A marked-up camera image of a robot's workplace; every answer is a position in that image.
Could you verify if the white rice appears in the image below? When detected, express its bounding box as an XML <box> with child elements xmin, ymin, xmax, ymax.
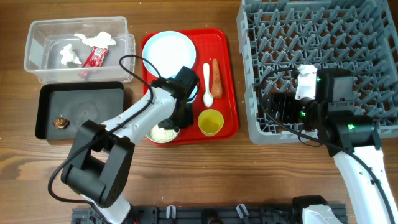
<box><xmin>149</xmin><ymin>124</ymin><xmax>180</xmax><ymax>143</ymax></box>

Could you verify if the green bowl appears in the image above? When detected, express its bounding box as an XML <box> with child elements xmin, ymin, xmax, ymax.
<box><xmin>145</xmin><ymin>123</ymin><xmax>182</xmax><ymax>144</ymax></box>

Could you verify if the yellow plastic cup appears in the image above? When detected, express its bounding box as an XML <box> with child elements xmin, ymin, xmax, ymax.
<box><xmin>198</xmin><ymin>109</ymin><xmax>224</xmax><ymax>136</ymax></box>

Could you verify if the red sauce packet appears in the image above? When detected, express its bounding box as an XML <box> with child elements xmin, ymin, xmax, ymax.
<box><xmin>82</xmin><ymin>47</ymin><xmax>109</xmax><ymax>68</ymax></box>

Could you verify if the brown food scrap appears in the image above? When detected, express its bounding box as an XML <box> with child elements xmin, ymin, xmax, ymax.
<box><xmin>53</xmin><ymin>118</ymin><xmax>70</xmax><ymax>129</ymax></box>

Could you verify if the light blue bowl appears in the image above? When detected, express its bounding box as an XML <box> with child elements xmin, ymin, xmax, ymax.
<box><xmin>173</xmin><ymin>75</ymin><xmax>201</xmax><ymax>103</ymax></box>

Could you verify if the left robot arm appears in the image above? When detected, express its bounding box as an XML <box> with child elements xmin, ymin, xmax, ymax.
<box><xmin>61</xmin><ymin>67</ymin><xmax>200</xmax><ymax>223</ymax></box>

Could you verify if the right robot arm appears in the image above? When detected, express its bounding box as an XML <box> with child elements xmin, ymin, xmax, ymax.
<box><xmin>257</xmin><ymin>65</ymin><xmax>397</xmax><ymax>223</ymax></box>

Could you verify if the grey dishwasher rack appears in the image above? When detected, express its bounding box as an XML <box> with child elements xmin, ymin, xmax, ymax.
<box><xmin>236</xmin><ymin>0</ymin><xmax>397</xmax><ymax>144</ymax></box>

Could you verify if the white plastic spoon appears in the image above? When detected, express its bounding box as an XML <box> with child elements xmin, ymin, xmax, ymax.
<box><xmin>203</xmin><ymin>63</ymin><xmax>214</xmax><ymax>108</ymax></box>

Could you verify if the red serving tray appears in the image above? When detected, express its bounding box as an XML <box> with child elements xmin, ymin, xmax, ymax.
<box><xmin>141</xmin><ymin>28</ymin><xmax>239</xmax><ymax>146</ymax></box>

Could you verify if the orange carrot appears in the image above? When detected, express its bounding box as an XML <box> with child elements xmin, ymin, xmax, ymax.
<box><xmin>211</xmin><ymin>59</ymin><xmax>223</xmax><ymax>98</ymax></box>

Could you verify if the large light blue plate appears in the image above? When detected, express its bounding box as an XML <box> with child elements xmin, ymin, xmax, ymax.
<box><xmin>142</xmin><ymin>31</ymin><xmax>197</xmax><ymax>78</ymax></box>

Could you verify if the black plastic tray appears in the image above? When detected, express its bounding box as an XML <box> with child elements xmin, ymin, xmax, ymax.
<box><xmin>35</xmin><ymin>82</ymin><xmax>124</xmax><ymax>141</ymax></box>

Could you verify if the clear plastic bin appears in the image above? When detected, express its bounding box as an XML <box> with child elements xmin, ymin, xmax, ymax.
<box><xmin>24</xmin><ymin>16</ymin><xmax>136</xmax><ymax>84</ymax></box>

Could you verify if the right black cable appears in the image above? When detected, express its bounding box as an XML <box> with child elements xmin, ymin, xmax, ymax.
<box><xmin>257</xmin><ymin>67</ymin><xmax>398</xmax><ymax>224</ymax></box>

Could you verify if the black cable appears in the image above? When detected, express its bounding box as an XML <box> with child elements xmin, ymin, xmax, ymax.
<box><xmin>257</xmin><ymin>67</ymin><xmax>398</xmax><ymax>224</ymax></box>
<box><xmin>47</xmin><ymin>54</ymin><xmax>165</xmax><ymax>224</ymax></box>

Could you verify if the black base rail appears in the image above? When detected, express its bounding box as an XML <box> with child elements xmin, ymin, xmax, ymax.
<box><xmin>71</xmin><ymin>203</ymin><xmax>348</xmax><ymax>224</ymax></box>

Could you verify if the left black cable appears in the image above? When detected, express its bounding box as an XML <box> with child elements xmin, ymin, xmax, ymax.
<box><xmin>47</xmin><ymin>54</ymin><xmax>165</xmax><ymax>224</ymax></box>

